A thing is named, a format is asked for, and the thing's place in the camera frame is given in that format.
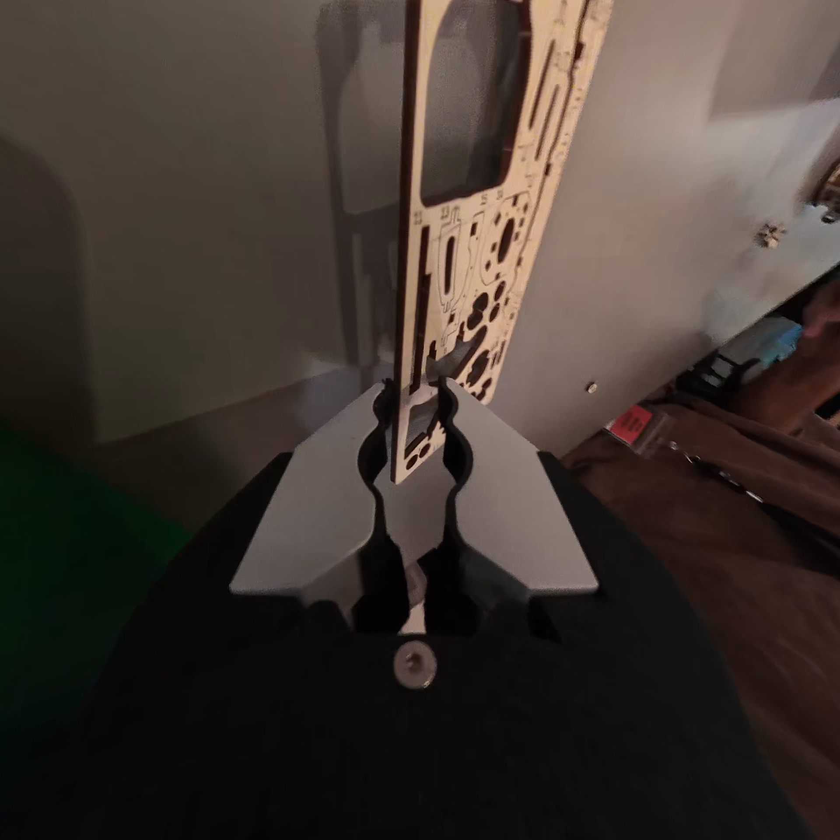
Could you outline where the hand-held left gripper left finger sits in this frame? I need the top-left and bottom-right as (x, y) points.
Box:
(228, 385), (406, 632)

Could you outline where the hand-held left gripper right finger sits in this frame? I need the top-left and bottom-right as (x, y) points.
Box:
(420, 378), (601, 632)

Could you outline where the plywood model parts sheet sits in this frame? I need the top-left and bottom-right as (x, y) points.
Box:
(390, 0), (616, 487)

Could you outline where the small wooden gear model assembly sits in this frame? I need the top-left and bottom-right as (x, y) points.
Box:
(812, 163), (840, 225)

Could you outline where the red label tag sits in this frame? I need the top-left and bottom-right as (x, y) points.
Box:
(607, 404), (652, 439)

